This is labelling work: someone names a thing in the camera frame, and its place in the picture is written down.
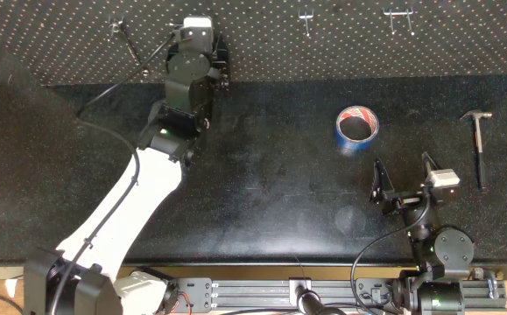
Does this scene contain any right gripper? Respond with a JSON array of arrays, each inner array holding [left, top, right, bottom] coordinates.
[[369, 150, 461, 216]]

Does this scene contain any roll of blue tape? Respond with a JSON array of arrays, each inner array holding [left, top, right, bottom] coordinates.
[[334, 105, 381, 155]]

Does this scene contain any wrench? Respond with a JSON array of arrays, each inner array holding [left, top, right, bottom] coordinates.
[[108, 17, 151, 78]]

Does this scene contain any black pegboard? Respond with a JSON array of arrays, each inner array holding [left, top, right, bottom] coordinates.
[[0, 0, 507, 87]]

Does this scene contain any hammer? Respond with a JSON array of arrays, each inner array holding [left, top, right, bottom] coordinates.
[[459, 108, 494, 192]]

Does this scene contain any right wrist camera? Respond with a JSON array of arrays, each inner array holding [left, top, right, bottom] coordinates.
[[423, 167, 461, 190]]

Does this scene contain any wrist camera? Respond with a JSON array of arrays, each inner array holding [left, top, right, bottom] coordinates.
[[180, 15, 215, 53], [423, 167, 461, 190]]

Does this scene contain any mounting rail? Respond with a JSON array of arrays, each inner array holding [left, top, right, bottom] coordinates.
[[165, 275, 507, 315]]

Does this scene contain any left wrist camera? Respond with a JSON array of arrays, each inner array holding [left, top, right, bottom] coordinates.
[[180, 15, 215, 53]]

